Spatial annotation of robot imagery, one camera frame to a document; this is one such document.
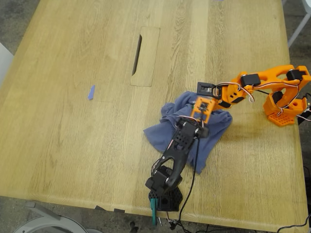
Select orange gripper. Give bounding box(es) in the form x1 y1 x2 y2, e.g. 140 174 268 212
213 83 246 110

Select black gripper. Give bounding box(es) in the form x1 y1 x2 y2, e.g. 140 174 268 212
194 121 210 139

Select blue printed T-shirt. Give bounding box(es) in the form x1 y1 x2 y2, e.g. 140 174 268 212
143 91 233 175

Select black table clamp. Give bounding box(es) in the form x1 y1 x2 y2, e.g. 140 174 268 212
297 93 311 126

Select teal table clamp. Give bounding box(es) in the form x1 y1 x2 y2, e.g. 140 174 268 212
150 198 158 226

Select white chair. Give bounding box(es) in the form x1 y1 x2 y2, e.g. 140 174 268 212
0 42 14 88
281 0 311 48

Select grey round-base chair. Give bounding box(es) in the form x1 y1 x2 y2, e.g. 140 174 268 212
13 200 104 233

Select arm servo wires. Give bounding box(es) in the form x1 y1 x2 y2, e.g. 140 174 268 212
215 81 302 117
152 116 205 175

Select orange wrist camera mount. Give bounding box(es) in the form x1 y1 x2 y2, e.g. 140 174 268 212
190 96 216 122

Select wooden table cable hatch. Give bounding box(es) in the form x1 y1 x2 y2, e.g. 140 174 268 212
130 26 161 87

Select black power cables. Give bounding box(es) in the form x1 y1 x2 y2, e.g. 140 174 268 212
157 211 209 233

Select black looped cable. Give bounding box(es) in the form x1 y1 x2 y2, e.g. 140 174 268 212
276 213 311 233

